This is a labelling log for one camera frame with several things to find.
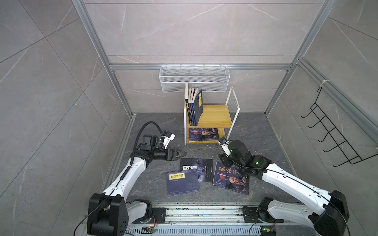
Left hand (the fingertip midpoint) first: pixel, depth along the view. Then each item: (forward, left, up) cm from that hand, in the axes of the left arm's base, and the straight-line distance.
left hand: (183, 153), depth 77 cm
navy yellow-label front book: (-10, +1, -17) cm, 19 cm away
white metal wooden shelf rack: (+23, -20, +2) cm, 30 cm away
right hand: (+1, -23, -2) cm, 23 cm away
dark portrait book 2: (-8, -28, -17) cm, 34 cm away
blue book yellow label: (+24, -9, +11) cm, 28 cm away
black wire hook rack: (-6, -71, +15) cm, 72 cm away
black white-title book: (-1, -12, -17) cm, 21 cm away
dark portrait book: (+20, -12, -11) cm, 26 cm away
